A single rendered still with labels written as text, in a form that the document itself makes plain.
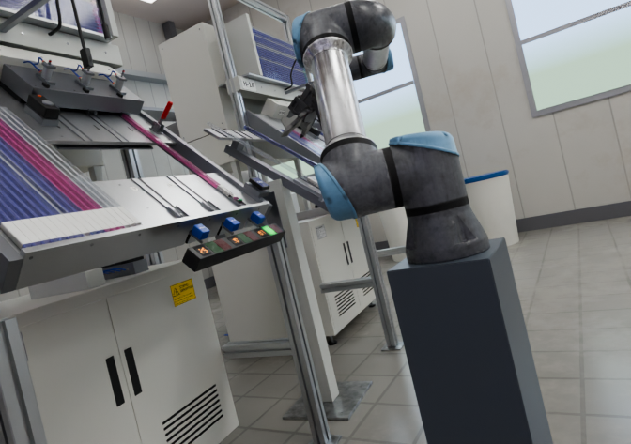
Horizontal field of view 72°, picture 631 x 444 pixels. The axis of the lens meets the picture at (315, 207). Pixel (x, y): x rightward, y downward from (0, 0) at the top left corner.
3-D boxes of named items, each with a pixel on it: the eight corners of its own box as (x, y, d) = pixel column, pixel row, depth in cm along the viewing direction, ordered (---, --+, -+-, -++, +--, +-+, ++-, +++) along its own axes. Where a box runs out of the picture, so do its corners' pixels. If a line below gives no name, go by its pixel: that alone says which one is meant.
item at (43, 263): (260, 223, 124) (270, 203, 122) (15, 291, 66) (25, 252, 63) (257, 222, 124) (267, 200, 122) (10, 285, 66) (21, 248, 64)
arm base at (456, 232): (496, 239, 84) (484, 189, 84) (482, 257, 71) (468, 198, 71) (421, 250, 92) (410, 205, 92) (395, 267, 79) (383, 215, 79)
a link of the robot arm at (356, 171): (401, 188, 74) (346, -12, 100) (316, 208, 76) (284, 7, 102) (405, 218, 84) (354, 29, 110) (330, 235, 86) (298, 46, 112)
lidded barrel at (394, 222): (444, 247, 411) (431, 189, 410) (430, 258, 370) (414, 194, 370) (399, 253, 435) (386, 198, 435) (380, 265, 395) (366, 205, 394)
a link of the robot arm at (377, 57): (396, -23, 95) (387, 43, 143) (347, -8, 96) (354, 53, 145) (408, 29, 95) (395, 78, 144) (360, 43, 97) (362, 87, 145)
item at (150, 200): (260, 214, 124) (265, 205, 123) (14, 272, 65) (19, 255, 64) (214, 179, 130) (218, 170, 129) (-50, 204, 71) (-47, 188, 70)
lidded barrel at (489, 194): (527, 235, 373) (512, 167, 372) (521, 246, 333) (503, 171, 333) (471, 242, 398) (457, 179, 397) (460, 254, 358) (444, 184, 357)
